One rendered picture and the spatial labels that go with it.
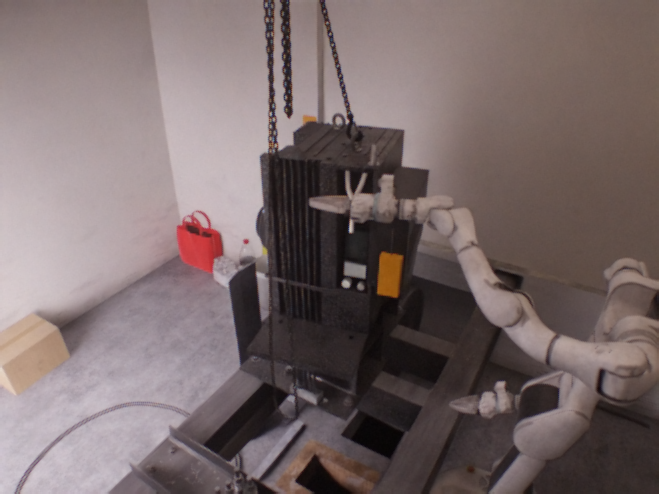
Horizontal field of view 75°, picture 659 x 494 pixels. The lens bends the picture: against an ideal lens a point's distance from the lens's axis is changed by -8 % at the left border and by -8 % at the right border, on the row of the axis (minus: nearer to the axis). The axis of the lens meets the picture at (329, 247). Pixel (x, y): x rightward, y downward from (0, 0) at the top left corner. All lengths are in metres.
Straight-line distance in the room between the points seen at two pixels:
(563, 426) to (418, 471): 0.61
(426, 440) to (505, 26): 1.91
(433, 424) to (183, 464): 0.96
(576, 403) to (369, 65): 2.07
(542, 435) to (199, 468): 1.16
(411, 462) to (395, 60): 2.01
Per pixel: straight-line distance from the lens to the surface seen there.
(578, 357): 1.11
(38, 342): 3.36
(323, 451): 2.65
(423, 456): 1.86
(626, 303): 1.38
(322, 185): 1.64
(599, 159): 2.58
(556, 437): 1.46
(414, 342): 2.28
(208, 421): 1.98
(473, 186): 2.73
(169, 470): 1.87
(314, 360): 1.81
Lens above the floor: 2.17
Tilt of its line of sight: 31 degrees down
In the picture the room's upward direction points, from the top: straight up
